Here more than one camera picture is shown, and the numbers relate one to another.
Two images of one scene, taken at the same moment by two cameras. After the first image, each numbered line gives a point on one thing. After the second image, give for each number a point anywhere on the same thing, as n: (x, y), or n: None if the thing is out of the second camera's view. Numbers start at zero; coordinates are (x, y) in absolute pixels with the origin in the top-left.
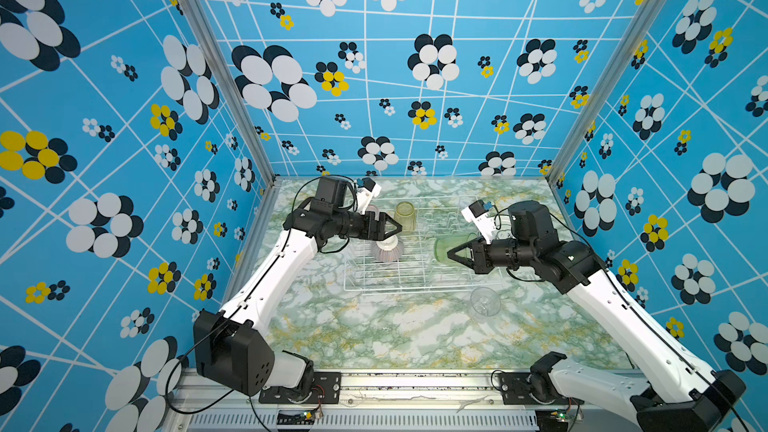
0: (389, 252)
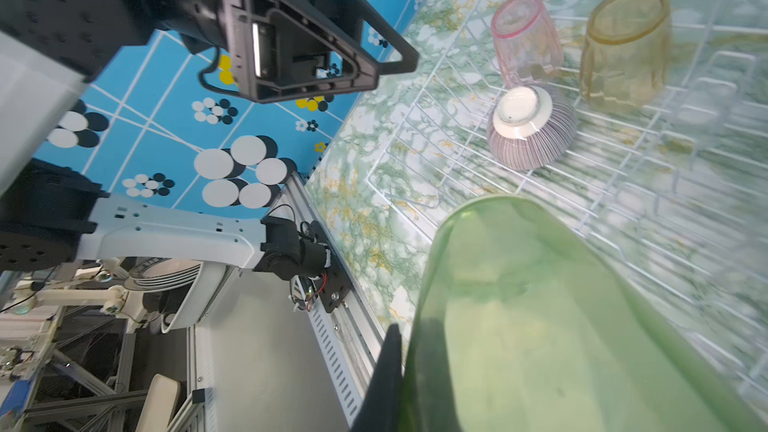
0: (530, 128)
